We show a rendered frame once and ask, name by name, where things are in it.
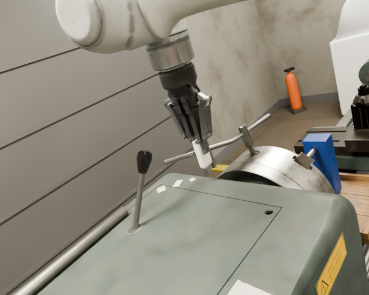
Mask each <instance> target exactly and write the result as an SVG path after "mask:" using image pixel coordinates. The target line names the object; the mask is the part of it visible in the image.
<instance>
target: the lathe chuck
mask: <svg viewBox="0 0 369 295"><path fill-rule="evenodd" d="M254 149H255V151H256V152H260V153H259V154H258V155H256V156H253V157H248V155H249V154H250V151H249V150H246V151H245V152H244V153H242V154H241V155H240V156H239V157H238V158H237V159H235V160H234V161H233V162H232V163H231V164H230V165H229V166H232V165H234V164H237V163H255V164H260V165H263V166H266V167H269V168H272V169H274V170H276V171H278V172H280V173H282V174H284V175H285V176H287V177H289V178H290V179H291V180H293V181H294V182H295V183H296V184H298V185H299V186H300V187H301V188H302V189H303V190H307V191H316V192H321V193H330V194H336V193H335V191H334V189H333V187H332V185H331V184H330V183H329V181H328V179H327V178H326V177H325V176H324V175H323V173H322V172H321V171H320V170H319V169H318V168H316V167H315V166H314V165H313V164H312V165H311V166H310V168H311V170H309V169H308V170H306V169H305V168H304V167H303V166H301V165H300V164H298V163H296V162H294V159H293V157H294V158H297V156H298V155H297V154H296V153H293V152H291V151H288V150H286V149H282V148H279V147H273V146H258V147H254Z"/></svg>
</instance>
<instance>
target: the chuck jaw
mask: <svg viewBox="0 0 369 295"><path fill-rule="evenodd" d="M293 159H294V162H296V163H298V164H300V165H301V166H303V167H304V168H305V169H306V170H308V169H309V170H311V168H309V167H310V166H311V164H312V163H313V162H314V161H315V160H313V159H312V158H310V157H309V156H307V155H306V154H304V153H303V152H301V153H300V155H299V156H298V157H297V158H294V157H293Z"/></svg>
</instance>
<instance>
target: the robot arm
mask: <svg viewBox="0 0 369 295"><path fill-rule="evenodd" d="M243 1H248V0H55V5H56V15H57V18H58V21H59V23H60V26H61V28H62V29H63V30H64V32H65V33H66V35H67V37H68V38H69V39H70V40H71V41H72V42H73V43H74V44H75V45H77V46H78V47H80V48H82V49H84V50H87V51H90V52H93V53H101V54H111V53H116V52H121V51H123V50H128V51H130V50H134V49H137V48H139V47H142V46H145V50H146V52H147V54H148V57H149V60H150V62H151V66H152V68H153V70H154V71H160V72H159V74H158V75H159V78H160V81H161V83H162V87H163V89H164V90H167V91H168V98H167V99H166V100H165V101H163V105H164V106H165V107H166V109H167V110H168V111H169V113H170V115H171V117H172V119H173V120H174V122H175V124H176V126H177V128H178V130H179V132H180V134H181V136H182V138H183V139H186V138H187V139H188V140H189V141H190V142H191V144H192V147H193V150H194V152H195V153H196V156H197V159H198V161H199V165H200V168H203V169H205V168H206V167H208V166H209V165H210V164H211V163H212V159H211V156H210V152H209V151H210V148H209V144H208V141H207V139H208V138H209V137H211V136H212V135H213V127H212V120H211V106H210V105H211V100H212V96H211V95H210V94H209V95H207V96H206V95H204V94H202V93H201V91H200V88H199V87H198V85H197V83H196V81H197V74H196V70H195V67H194V63H192V62H191V61H190V60H192V59H193V58H194V51H193V47H192V43H191V40H190V36H189V32H188V30H187V24H186V17H188V16H191V15H194V14H197V13H200V12H204V11H208V10H211V9H215V8H219V7H222V6H226V5H231V4H235V3H239V2H243ZM185 131H186V132H185Z"/></svg>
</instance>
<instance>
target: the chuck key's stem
mask: <svg viewBox="0 0 369 295"><path fill-rule="evenodd" d="M238 130H239V132H240V133H243V134H244V136H243V137H242V139H243V141H244V143H245V146H246V148H248V149H249V151H250V154H251V155H250V156H254V155H256V154H257V153H256V152H255V149H254V143H253V141H252V138H251V135H250V133H249V131H248V128H247V126H246V124H242V125H240V126H238Z"/></svg>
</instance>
